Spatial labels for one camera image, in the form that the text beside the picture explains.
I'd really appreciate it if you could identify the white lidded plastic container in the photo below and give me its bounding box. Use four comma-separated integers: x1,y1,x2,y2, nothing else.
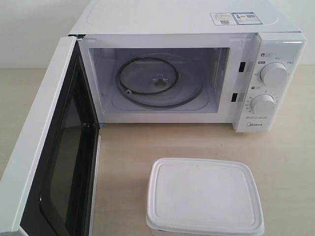
146,158,265,236

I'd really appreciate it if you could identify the white microwave oven body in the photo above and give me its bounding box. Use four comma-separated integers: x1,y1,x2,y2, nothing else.
69,0,306,133

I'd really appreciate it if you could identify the lower white timer knob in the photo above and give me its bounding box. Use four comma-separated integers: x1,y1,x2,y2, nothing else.
251,94,275,114

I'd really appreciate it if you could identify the blue white warning sticker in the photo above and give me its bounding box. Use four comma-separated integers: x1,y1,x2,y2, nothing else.
210,12,262,26

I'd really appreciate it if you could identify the upper white power knob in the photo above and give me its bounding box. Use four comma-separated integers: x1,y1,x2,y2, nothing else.
260,62,288,85

